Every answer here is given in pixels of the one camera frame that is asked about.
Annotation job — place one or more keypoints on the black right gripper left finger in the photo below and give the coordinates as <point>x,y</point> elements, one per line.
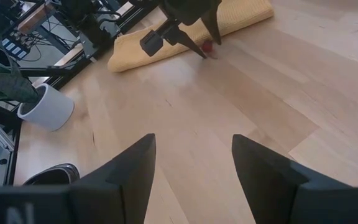
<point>135,168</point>

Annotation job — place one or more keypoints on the green plant in white pot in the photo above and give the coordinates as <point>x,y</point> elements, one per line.
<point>47,109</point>

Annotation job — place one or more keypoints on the white power strip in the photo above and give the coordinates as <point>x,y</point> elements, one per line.
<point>14,49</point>

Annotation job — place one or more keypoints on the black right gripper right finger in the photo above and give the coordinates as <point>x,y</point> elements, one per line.
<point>266,174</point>

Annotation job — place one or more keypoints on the red cherry with stem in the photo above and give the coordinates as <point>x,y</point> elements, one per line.
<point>207,46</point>

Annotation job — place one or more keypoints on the yellow folded cloth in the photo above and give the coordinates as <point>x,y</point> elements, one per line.
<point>129,53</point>

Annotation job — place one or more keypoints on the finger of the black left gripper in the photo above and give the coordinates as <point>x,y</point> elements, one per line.
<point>182,37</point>
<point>213,21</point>

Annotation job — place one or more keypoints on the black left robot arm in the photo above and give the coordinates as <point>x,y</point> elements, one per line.
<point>85,18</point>

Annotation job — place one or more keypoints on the black plastic tupperware container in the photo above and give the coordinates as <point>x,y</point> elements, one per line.
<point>54,175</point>

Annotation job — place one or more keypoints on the wood top workbench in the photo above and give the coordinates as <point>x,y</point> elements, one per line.
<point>36,18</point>

